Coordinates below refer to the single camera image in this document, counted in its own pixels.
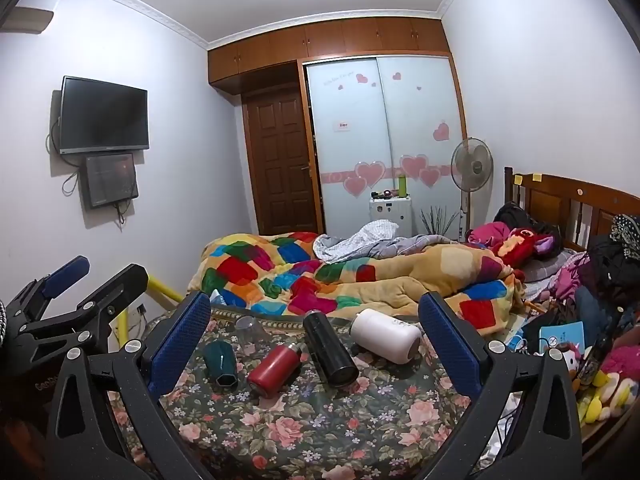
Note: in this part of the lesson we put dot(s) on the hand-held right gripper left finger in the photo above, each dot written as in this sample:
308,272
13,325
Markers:
184,342

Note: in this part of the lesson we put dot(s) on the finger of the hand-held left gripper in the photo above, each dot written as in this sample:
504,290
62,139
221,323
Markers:
107,295
64,272

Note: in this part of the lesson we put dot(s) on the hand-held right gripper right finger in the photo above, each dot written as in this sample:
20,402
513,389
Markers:
449,345

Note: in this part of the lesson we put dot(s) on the dark green cup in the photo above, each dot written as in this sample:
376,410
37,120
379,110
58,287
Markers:
220,359

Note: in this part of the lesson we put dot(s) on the clear glass cup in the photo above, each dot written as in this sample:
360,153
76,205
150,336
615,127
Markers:
248,331

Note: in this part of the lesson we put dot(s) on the white bottle cup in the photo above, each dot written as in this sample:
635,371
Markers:
384,335

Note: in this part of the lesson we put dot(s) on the red bottle cup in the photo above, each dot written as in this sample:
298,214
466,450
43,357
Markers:
271,367

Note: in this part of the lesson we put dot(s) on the black bottle cup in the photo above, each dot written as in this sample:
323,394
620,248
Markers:
327,351

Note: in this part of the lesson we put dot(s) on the blue box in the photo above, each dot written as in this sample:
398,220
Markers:
562,335

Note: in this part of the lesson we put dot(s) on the colourful patchwork blanket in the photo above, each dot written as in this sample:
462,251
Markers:
280,272

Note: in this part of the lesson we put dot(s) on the pink cloth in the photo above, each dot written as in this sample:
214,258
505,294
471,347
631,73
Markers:
487,232

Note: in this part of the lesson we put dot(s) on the white and red doll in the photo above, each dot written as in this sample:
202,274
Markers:
569,362

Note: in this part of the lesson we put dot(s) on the decorative dry twigs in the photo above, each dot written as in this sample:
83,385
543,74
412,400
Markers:
439,222

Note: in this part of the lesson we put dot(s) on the grey pillow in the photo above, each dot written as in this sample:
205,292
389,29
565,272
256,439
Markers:
547,269

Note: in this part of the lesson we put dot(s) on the red plush toy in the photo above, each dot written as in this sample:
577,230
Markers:
525,245

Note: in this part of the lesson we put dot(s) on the grey crumpled sheet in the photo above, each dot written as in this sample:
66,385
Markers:
370,240

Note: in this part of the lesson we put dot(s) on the small white cabinet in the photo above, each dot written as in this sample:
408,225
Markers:
391,215

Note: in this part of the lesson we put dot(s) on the black bag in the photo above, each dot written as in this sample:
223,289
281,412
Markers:
514,216

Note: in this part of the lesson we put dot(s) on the floral bedsheet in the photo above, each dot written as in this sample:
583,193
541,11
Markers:
320,425

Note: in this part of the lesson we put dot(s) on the yellow plush toy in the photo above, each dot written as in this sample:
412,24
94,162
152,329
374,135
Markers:
600,400

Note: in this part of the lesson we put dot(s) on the green bottle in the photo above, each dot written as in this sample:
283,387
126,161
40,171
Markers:
402,186

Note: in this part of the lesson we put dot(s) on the pink plush toy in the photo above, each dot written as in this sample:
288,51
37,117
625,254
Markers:
625,362

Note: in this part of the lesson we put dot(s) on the black clothing pile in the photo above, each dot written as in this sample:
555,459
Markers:
612,265

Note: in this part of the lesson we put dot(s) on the standing fan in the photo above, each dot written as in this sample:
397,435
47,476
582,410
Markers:
472,162

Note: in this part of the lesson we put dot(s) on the wooden headboard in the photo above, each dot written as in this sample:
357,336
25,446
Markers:
565,192

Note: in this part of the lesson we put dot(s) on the brown wooden door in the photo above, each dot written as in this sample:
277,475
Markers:
280,160

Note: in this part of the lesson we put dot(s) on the patterned dark scarf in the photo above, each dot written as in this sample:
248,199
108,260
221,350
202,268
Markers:
627,227

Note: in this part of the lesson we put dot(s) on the wooden wardrobe with sliding doors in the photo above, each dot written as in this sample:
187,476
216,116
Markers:
380,110

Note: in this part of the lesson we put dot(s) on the white air conditioner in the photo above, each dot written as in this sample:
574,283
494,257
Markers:
27,20

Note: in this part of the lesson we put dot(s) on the yellow rail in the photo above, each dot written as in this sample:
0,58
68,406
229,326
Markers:
162,290

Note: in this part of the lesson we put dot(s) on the small black wall monitor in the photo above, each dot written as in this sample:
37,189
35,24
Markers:
110,180

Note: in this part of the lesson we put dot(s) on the wall-mounted black television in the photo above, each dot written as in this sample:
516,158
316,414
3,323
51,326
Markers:
104,115

